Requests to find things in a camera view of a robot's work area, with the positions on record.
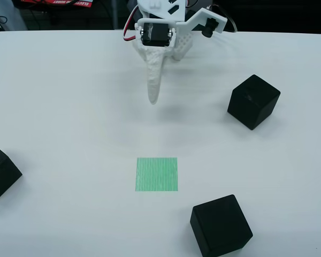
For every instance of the red printed package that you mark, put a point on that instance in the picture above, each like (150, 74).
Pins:
(69, 3)

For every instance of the wrist camera on white bracket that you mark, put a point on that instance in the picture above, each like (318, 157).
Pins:
(200, 16)

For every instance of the green striped square marker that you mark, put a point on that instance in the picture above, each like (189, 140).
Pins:
(156, 174)

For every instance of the black cube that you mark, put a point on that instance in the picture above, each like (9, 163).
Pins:
(222, 230)
(252, 104)
(2, 176)

